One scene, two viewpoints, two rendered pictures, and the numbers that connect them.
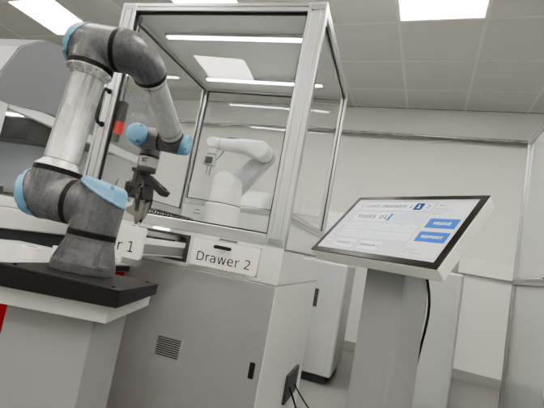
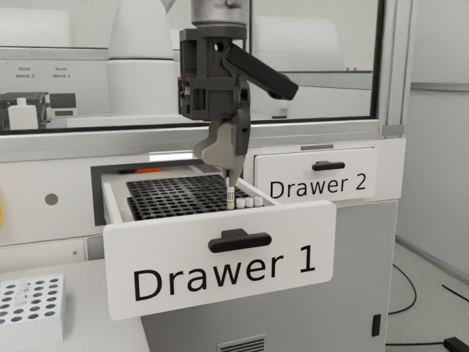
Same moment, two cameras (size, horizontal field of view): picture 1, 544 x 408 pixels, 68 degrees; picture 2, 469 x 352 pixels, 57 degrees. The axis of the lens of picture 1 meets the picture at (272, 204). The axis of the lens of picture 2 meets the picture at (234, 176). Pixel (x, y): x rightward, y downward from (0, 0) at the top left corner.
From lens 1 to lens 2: 1.33 m
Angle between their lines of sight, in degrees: 42
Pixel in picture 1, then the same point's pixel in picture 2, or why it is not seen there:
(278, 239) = (396, 123)
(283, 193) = (400, 40)
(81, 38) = not seen: outside the picture
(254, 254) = (370, 160)
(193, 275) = not seen: hidden behind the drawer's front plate
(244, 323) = (360, 269)
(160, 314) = (214, 314)
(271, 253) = (389, 151)
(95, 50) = not seen: outside the picture
